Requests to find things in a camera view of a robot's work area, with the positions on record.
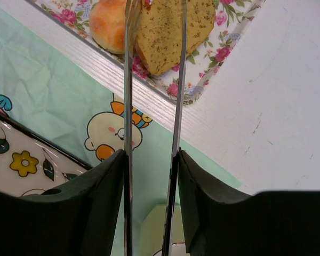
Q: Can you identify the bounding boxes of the metal serving tongs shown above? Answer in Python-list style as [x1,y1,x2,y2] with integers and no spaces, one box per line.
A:
[124,1,187,255]

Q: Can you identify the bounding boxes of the small round bun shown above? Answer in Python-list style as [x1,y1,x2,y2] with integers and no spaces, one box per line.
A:
[89,0,126,54]

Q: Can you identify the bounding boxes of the mint cartoon placemat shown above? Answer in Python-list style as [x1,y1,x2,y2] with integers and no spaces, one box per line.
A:
[0,2,243,256]

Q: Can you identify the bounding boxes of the light green mug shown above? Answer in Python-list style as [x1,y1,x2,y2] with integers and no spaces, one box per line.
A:
[140,205,189,255]

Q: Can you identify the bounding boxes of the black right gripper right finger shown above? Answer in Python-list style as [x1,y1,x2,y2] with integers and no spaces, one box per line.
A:
[178,151,320,255]

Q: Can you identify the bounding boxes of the herb bread slice right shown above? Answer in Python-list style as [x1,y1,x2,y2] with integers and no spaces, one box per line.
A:
[135,0,215,76]

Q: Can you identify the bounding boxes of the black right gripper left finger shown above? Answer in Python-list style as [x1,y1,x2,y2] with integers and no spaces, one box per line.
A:
[0,150,125,255]

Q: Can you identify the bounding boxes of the square floral ceramic plate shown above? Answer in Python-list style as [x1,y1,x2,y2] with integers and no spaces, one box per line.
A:
[0,110,91,197]

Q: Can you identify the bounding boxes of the floral rectangular tray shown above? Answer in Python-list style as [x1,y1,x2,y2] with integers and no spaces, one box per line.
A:
[30,1,264,105]

